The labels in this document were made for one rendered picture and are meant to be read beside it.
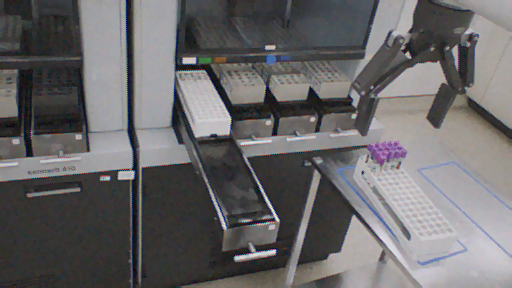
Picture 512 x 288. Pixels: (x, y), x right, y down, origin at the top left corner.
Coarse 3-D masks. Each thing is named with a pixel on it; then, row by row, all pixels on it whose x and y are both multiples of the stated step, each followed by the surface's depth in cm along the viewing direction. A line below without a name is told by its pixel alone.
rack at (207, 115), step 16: (176, 80) 154; (192, 80) 153; (208, 80) 154; (192, 96) 145; (208, 96) 147; (192, 112) 138; (208, 112) 139; (224, 112) 140; (208, 128) 136; (224, 128) 138
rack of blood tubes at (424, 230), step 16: (368, 176) 123; (384, 176) 122; (400, 176) 123; (368, 192) 124; (384, 192) 117; (400, 192) 118; (416, 192) 120; (384, 208) 118; (400, 208) 113; (416, 208) 114; (432, 208) 115; (400, 224) 117; (416, 224) 109; (432, 224) 110; (448, 224) 111; (400, 240) 112; (416, 240) 106; (432, 240) 106; (448, 240) 108; (416, 256) 108; (432, 256) 110
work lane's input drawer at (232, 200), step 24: (192, 144) 135; (216, 144) 137; (216, 168) 128; (240, 168) 130; (216, 192) 119; (240, 192) 122; (216, 216) 116; (240, 216) 113; (264, 216) 114; (240, 240) 114; (264, 240) 117
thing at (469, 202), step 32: (320, 160) 135; (352, 160) 137; (416, 160) 141; (448, 160) 143; (352, 192) 125; (448, 192) 131; (480, 192) 133; (384, 224) 117; (480, 224) 122; (288, 256) 157; (384, 256) 181; (448, 256) 111; (480, 256) 112
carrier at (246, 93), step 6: (234, 84) 151; (240, 84) 151; (246, 84) 152; (252, 84) 153; (258, 84) 154; (264, 84) 154; (234, 90) 150; (240, 90) 151; (246, 90) 152; (252, 90) 152; (258, 90) 153; (264, 90) 154; (234, 96) 151; (240, 96) 152; (246, 96) 153; (252, 96) 154; (258, 96) 154; (234, 102) 153; (240, 102) 153; (246, 102) 154; (252, 102) 155; (258, 102) 156
